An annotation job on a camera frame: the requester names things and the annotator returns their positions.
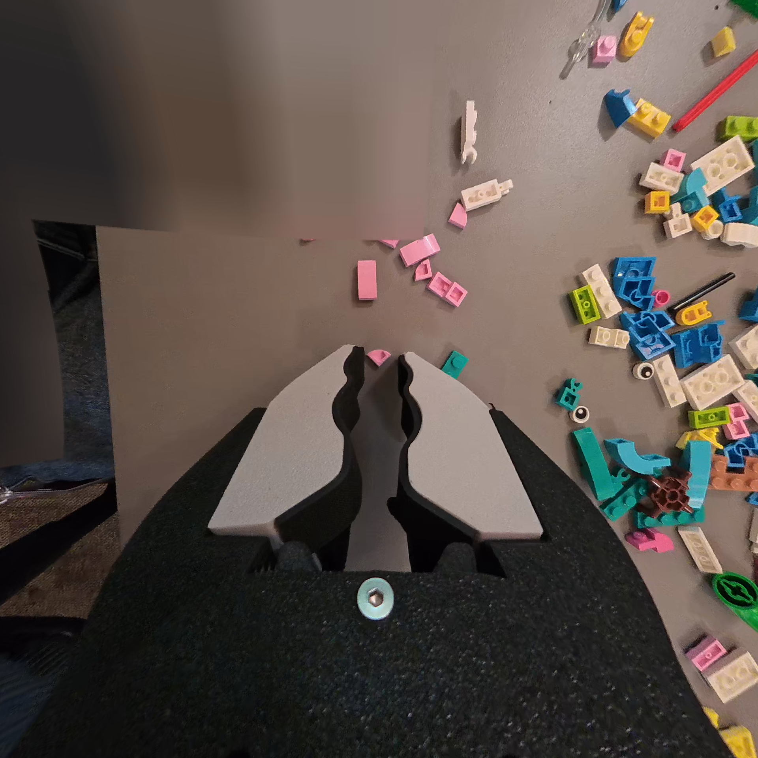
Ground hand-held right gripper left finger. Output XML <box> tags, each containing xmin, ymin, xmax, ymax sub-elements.
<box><xmin>207</xmin><ymin>345</ymin><xmax>364</xmax><ymax>570</ymax></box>

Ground blue lego slope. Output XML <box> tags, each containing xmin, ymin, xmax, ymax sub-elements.
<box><xmin>603</xmin><ymin>89</ymin><xmax>639</xmax><ymax>128</ymax></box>

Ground white lego clip piece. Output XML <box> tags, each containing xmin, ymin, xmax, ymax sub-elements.
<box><xmin>460</xmin><ymin>99</ymin><xmax>479</xmax><ymax>165</ymax></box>

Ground clear curved lego piece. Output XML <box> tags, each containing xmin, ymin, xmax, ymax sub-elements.
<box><xmin>559</xmin><ymin>0</ymin><xmax>611</xmax><ymax>81</ymax></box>

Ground yellow rounded lego piece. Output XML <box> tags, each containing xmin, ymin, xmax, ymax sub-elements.
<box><xmin>617</xmin><ymin>11</ymin><xmax>656</xmax><ymax>59</ymax></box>

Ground large pink lego slope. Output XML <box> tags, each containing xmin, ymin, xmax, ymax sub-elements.
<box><xmin>398</xmin><ymin>233</ymin><xmax>442</xmax><ymax>268</ymax></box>

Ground person's blue jeans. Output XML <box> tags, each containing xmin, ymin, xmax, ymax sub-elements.
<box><xmin>34</xmin><ymin>220</ymin><xmax>116</xmax><ymax>483</ymax></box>

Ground pile of colourful lego bricks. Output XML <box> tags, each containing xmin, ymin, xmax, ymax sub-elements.
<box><xmin>568</xmin><ymin>115</ymin><xmax>758</xmax><ymax>758</ymax></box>

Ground black lego rod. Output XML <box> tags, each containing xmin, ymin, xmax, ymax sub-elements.
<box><xmin>668</xmin><ymin>272</ymin><xmax>736</xmax><ymax>313</ymax></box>

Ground yellow lego brick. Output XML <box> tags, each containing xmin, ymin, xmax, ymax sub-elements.
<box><xmin>627</xmin><ymin>98</ymin><xmax>672</xmax><ymax>140</ymax></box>

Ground red lego rod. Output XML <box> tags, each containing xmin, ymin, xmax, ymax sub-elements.
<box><xmin>672</xmin><ymin>50</ymin><xmax>758</xmax><ymax>132</ymax></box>

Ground white lego plate with handle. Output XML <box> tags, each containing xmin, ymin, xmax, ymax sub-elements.
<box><xmin>460</xmin><ymin>178</ymin><xmax>514</xmax><ymax>212</ymax></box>

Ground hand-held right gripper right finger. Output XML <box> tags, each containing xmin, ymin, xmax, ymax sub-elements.
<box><xmin>387</xmin><ymin>352</ymin><xmax>544</xmax><ymax>573</ymax></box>

